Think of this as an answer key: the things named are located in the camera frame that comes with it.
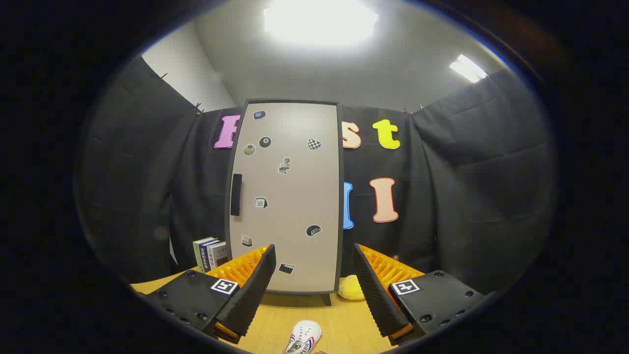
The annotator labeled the dark grey shoe cabinet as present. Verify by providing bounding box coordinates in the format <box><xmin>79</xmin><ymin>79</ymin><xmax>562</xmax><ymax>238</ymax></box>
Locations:
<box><xmin>225</xmin><ymin>100</ymin><xmax>344</xmax><ymax>306</ymax></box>

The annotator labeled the blue spine book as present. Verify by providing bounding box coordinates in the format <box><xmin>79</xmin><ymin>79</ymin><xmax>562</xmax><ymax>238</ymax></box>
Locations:
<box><xmin>199</xmin><ymin>239</ymin><xmax>222</xmax><ymax>271</ymax></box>

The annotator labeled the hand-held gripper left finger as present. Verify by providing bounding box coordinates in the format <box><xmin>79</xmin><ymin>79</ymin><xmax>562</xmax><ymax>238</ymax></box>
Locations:
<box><xmin>143</xmin><ymin>244</ymin><xmax>277</xmax><ymax>345</ymax></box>

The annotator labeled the large ceiling light panel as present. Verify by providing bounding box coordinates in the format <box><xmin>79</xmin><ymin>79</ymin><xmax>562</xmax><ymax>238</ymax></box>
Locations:
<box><xmin>264</xmin><ymin>0</ymin><xmax>379</xmax><ymax>45</ymax></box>

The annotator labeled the green spine book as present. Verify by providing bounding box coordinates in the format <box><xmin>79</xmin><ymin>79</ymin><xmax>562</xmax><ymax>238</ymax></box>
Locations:
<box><xmin>193</xmin><ymin>237</ymin><xmax>217</xmax><ymax>273</ymax></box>

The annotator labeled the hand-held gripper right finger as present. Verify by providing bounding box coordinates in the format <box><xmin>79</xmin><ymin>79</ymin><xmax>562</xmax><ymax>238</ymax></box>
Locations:
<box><xmin>353</xmin><ymin>242</ymin><xmax>485</xmax><ymax>346</ymax></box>

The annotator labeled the yellow bumpy bun toy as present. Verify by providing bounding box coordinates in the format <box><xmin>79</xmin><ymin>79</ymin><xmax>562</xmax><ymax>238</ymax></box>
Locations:
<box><xmin>338</xmin><ymin>275</ymin><xmax>365</xmax><ymax>301</ymax></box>

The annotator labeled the white canvas shoe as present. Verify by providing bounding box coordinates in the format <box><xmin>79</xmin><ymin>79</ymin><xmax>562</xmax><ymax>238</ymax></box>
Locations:
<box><xmin>284</xmin><ymin>320</ymin><xmax>323</xmax><ymax>354</ymax></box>

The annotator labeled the small ceiling light panel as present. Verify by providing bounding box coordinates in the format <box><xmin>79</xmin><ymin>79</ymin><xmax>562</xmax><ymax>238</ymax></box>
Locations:
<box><xmin>450</xmin><ymin>54</ymin><xmax>488</xmax><ymax>83</ymax></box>

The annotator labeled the black door handle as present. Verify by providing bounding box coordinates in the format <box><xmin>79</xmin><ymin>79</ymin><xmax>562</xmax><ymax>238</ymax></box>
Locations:
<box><xmin>230</xmin><ymin>174</ymin><xmax>243</xmax><ymax>217</ymax></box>

